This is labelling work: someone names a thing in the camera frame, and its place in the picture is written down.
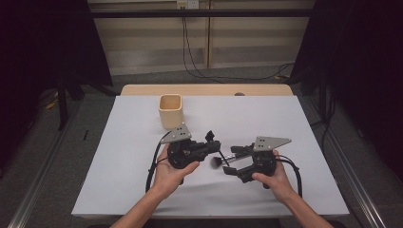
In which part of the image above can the black metal stand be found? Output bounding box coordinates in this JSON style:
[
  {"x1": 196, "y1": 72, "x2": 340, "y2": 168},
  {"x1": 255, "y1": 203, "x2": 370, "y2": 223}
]
[{"x1": 56, "y1": 70, "x2": 119, "y2": 131}]

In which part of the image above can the wooden table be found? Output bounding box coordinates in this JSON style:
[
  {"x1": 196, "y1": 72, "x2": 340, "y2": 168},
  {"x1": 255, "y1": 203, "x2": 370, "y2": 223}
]
[{"x1": 120, "y1": 84, "x2": 294, "y2": 97}]

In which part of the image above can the yellow cable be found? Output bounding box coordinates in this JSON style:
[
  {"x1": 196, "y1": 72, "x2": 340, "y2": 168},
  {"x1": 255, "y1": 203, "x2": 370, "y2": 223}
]
[{"x1": 45, "y1": 90, "x2": 61, "y2": 110}]

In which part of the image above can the white wall socket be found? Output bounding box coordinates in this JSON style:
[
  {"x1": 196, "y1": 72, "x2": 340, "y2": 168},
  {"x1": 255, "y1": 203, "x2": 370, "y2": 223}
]
[{"x1": 176, "y1": 0, "x2": 200, "y2": 10}]

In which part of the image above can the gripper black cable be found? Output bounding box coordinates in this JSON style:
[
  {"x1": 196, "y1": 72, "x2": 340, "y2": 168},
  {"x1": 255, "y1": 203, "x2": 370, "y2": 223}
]
[
  {"x1": 275, "y1": 154, "x2": 303, "y2": 198},
  {"x1": 144, "y1": 130, "x2": 174, "y2": 194}
]

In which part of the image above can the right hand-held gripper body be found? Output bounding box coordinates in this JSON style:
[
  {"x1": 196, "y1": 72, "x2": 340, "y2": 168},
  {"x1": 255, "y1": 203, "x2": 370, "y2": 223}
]
[{"x1": 236, "y1": 136, "x2": 293, "y2": 190}]

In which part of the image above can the white table cover sheet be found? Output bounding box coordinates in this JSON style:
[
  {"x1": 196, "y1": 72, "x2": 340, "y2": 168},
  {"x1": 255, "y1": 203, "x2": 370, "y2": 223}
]
[{"x1": 70, "y1": 94, "x2": 350, "y2": 219}]

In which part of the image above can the person's right hand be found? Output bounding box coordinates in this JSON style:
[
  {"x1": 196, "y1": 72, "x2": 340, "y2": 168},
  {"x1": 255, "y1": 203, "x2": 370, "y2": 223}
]
[{"x1": 251, "y1": 149, "x2": 297, "y2": 204}]

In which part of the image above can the person's left hand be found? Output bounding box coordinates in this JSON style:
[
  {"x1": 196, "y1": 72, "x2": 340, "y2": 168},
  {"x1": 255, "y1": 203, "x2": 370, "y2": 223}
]
[{"x1": 152, "y1": 143, "x2": 202, "y2": 201}]

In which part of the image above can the black horizontal bar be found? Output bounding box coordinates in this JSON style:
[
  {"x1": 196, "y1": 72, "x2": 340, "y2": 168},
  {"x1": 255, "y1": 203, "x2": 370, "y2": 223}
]
[{"x1": 89, "y1": 9, "x2": 313, "y2": 19}]

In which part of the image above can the aluminium floor rail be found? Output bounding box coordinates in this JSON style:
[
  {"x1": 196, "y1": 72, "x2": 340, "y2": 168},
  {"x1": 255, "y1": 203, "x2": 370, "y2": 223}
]
[
  {"x1": 8, "y1": 101, "x2": 82, "y2": 228},
  {"x1": 302, "y1": 94, "x2": 388, "y2": 228}
]

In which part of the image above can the beige square cup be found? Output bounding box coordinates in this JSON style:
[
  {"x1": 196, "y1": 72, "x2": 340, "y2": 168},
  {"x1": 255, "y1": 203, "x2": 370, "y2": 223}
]
[{"x1": 158, "y1": 93, "x2": 184, "y2": 130}]

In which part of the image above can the fluffy black-handled makeup brush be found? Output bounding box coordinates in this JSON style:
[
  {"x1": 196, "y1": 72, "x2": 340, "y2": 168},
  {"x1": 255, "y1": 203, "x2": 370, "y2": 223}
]
[{"x1": 210, "y1": 151, "x2": 246, "y2": 169}]

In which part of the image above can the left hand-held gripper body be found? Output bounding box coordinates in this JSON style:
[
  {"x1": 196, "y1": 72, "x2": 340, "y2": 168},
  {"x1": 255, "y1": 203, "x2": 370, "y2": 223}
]
[{"x1": 161, "y1": 123, "x2": 221, "y2": 186}]

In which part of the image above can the black floor cable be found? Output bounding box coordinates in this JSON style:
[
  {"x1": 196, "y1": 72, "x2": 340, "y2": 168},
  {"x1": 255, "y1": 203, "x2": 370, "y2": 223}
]
[{"x1": 182, "y1": 8, "x2": 296, "y2": 85}]

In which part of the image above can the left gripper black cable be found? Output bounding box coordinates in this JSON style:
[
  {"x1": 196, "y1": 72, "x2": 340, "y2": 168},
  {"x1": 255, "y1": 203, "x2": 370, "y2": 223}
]
[{"x1": 144, "y1": 130, "x2": 174, "y2": 194}]

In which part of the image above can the black hanging cable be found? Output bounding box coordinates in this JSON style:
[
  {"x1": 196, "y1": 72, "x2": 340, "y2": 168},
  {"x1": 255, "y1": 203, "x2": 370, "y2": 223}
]
[{"x1": 309, "y1": 93, "x2": 336, "y2": 156}]

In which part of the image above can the dark curtain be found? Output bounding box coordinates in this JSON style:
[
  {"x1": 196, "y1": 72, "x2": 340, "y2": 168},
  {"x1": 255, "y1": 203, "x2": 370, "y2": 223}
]
[
  {"x1": 290, "y1": 0, "x2": 403, "y2": 183},
  {"x1": 0, "y1": 0, "x2": 114, "y2": 169}
]

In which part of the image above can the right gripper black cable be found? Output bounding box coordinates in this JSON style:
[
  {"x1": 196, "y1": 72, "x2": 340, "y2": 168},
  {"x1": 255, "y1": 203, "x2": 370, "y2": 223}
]
[{"x1": 275, "y1": 154, "x2": 303, "y2": 198}]

